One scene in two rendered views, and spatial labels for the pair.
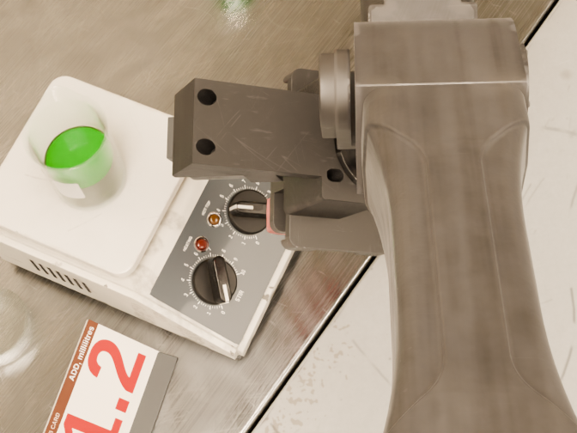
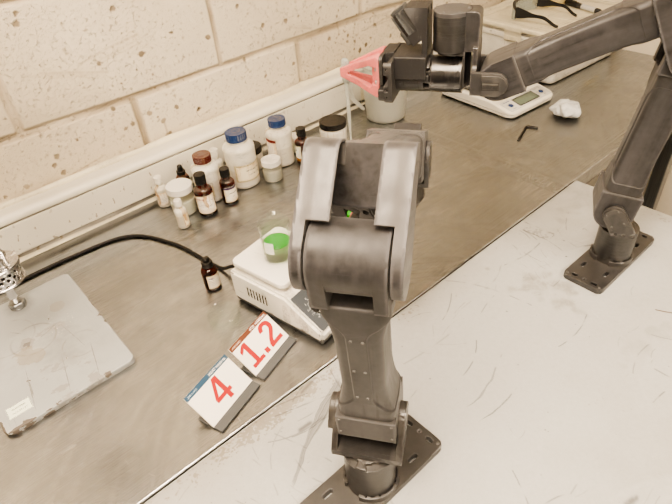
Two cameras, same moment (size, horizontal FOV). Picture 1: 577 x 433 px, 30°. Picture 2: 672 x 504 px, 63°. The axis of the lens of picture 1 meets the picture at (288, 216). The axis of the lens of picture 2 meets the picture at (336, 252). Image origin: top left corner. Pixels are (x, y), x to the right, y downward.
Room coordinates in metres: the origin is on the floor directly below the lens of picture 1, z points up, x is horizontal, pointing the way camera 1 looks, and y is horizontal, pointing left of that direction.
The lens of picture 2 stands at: (-0.36, -0.06, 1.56)
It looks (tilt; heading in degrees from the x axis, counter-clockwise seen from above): 39 degrees down; 8
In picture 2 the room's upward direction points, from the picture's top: 5 degrees counter-clockwise
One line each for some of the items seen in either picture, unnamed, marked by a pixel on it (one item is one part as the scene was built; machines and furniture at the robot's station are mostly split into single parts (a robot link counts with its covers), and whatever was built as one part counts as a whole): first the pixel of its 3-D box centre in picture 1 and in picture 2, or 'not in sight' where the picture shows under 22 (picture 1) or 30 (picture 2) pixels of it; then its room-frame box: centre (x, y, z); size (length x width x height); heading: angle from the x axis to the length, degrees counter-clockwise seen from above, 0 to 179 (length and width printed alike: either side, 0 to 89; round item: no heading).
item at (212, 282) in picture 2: not in sight; (209, 271); (0.35, 0.27, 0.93); 0.03 x 0.03 x 0.07
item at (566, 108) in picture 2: not in sight; (568, 108); (1.00, -0.52, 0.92); 0.08 x 0.08 x 0.04; 42
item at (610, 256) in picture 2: not in sight; (614, 241); (0.42, -0.45, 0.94); 0.20 x 0.07 x 0.08; 136
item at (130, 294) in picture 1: (136, 211); (294, 280); (0.32, 0.11, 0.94); 0.22 x 0.13 x 0.08; 57
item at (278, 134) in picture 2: not in sight; (279, 140); (0.80, 0.21, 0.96); 0.06 x 0.06 x 0.11
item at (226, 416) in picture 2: not in sight; (222, 391); (0.10, 0.18, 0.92); 0.09 x 0.06 x 0.04; 154
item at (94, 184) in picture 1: (76, 150); (276, 237); (0.33, 0.13, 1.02); 0.06 x 0.05 x 0.08; 9
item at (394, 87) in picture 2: not in sight; (410, 72); (0.51, -0.09, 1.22); 0.10 x 0.07 x 0.07; 166
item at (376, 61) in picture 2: not in sight; (369, 69); (0.54, -0.02, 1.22); 0.09 x 0.07 x 0.07; 76
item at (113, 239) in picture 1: (91, 173); (280, 255); (0.34, 0.13, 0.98); 0.12 x 0.12 x 0.01; 57
